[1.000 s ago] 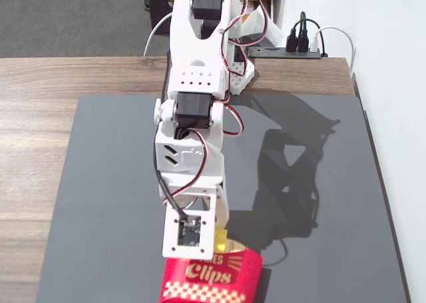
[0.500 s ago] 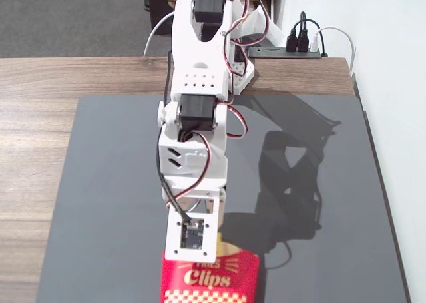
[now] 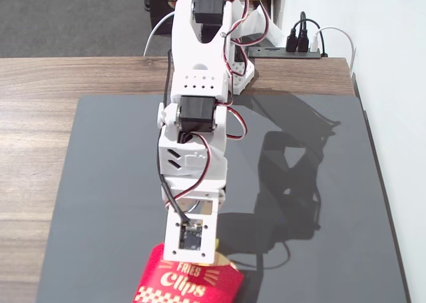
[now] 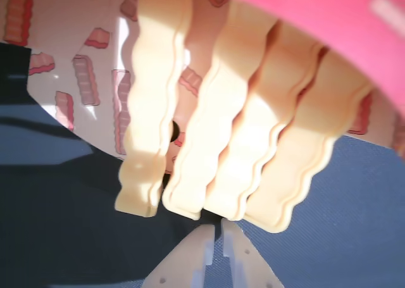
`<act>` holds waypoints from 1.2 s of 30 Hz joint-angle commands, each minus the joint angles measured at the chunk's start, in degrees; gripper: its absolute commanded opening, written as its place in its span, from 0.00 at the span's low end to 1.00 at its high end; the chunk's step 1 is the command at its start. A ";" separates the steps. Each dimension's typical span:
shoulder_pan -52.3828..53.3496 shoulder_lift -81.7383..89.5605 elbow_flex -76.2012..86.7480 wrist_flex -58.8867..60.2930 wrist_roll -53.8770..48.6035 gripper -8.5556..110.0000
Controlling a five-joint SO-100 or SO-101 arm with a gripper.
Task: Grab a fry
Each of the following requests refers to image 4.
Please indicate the yellow fry clip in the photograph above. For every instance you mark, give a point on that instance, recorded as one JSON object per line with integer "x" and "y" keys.
{"x": 202, "y": 142}
{"x": 142, "y": 126}
{"x": 300, "y": 161}
{"x": 246, "y": 136}

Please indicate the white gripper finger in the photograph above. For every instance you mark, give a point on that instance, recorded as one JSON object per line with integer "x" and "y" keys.
{"x": 243, "y": 262}
{"x": 186, "y": 266}

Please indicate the red fries clips box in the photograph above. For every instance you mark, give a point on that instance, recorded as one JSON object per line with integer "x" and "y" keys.
{"x": 284, "y": 3}

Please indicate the dark grey mat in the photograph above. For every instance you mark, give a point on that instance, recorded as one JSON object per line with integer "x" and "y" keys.
{"x": 348, "y": 205}

